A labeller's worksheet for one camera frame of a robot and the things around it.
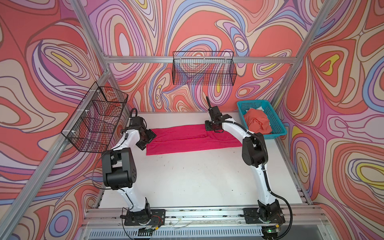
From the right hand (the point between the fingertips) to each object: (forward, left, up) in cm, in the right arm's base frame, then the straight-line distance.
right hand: (210, 128), depth 105 cm
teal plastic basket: (-3, -47, +2) cm, 47 cm away
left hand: (-9, +38, +4) cm, 39 cm away
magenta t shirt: (-6, +15, -3) cm, 16 cm away
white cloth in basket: (+18, -41, +1) cm, 45 cm away
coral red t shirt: (+2, -33, +4) cm, 34 cm away
